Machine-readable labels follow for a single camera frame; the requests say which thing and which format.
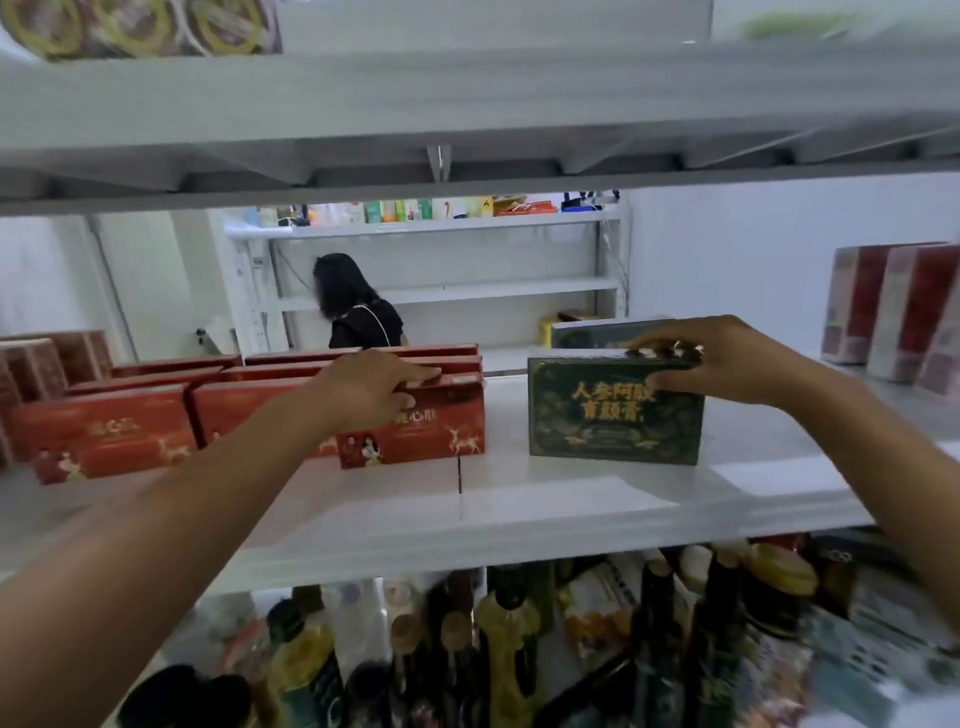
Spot person's right hand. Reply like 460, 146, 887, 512
625, 315, 798, 411

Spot row of round-print packages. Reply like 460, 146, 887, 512
0, 0, 284, 63

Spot dark red patterned cartons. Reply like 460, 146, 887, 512
0, 330, 115, 468

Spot red deer-print gift box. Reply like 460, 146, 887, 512
336, 372, 487, 471

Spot row of assorted small packages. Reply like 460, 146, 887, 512
255, 192, 624, 228

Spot crowd of dark bottles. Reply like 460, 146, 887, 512
116, 531, 960, 728

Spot red and white carton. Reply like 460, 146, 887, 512
866, 243, 960, 384
916, 288, 960, 399
820, 242, 948, 366

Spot white metal shelf unit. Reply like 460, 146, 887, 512
0, 0, 960, 728

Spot group of red boxes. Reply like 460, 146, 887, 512
10, 342, 484, 486

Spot person's left forearm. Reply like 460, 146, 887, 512
0, 378, 340, 728

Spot person's right forearm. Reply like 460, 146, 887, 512
776, 358, 960, 543

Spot green and white package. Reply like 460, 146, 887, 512
738, 9, 852, 45

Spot person's left hand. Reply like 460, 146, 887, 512
316, 348, 444, 435

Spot white background shelf rack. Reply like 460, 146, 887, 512
223, 196, 633, 376

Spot dark green gold-print box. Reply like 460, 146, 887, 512
527, 354, 705, 467
550, 315, 678, 352

